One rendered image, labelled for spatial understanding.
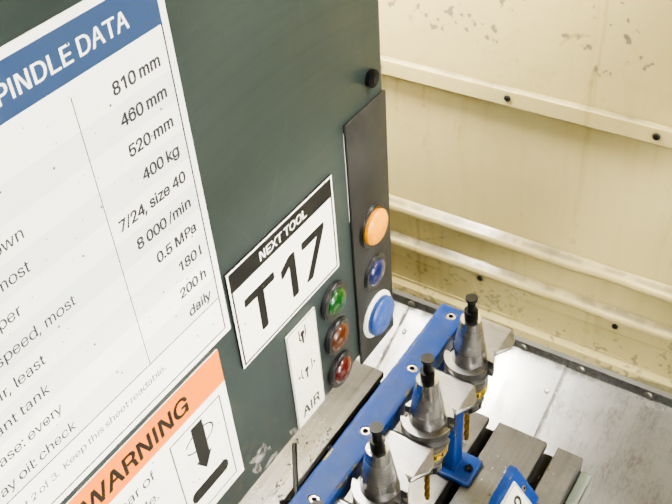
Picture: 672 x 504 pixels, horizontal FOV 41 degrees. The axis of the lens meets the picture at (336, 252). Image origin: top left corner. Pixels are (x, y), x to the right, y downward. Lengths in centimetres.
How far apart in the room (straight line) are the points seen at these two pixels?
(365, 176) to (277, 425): 16
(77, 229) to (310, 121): 16
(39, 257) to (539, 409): 134
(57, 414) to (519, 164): 111
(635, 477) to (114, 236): 130
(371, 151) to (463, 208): 99
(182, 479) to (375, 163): 22
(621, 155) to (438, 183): 33
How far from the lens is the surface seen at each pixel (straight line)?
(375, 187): 56
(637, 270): 146
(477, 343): 110
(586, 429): 162
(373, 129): 54
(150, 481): 48
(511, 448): 146
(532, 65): 132
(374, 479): 98
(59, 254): 36
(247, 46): 42
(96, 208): 37
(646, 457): 160
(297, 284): 52
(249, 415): 53
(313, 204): 50
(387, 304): 62
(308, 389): 58
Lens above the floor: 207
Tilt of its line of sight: 41 degrees down
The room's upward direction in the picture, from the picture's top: 5 degrees counter-clockwise
